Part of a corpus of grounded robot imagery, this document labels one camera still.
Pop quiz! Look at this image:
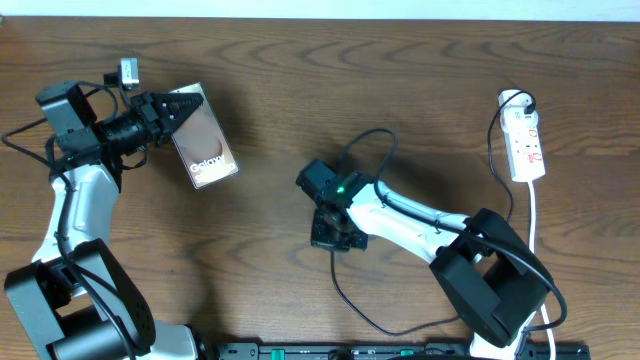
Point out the black charger cable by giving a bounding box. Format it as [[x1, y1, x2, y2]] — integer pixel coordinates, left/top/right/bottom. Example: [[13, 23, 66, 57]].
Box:
[[329, 89, 537, 337]]

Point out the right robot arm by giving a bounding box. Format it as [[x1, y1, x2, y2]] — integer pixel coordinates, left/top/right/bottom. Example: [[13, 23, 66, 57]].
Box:
[[296, 160, 554, 359]]

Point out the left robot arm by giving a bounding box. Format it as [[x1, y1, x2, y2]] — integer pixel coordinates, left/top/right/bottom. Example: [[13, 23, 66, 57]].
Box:
[[4, 80, 215, 359]]

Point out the white power strip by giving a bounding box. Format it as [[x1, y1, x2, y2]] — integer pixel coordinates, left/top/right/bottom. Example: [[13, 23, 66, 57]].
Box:
[[498, 89, 546, 183]]

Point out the black left camera cable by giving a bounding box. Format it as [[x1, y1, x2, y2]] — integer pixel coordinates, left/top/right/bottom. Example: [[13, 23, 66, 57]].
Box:
[[0, 82, 146, 360]]

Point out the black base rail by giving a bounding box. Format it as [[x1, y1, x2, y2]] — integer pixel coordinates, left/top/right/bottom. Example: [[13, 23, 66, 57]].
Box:
[[214, 341, 591, 360]]

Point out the white power strip cord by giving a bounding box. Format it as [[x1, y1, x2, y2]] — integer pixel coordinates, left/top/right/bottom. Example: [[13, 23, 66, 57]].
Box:
[[527, 180, 558, 360]]

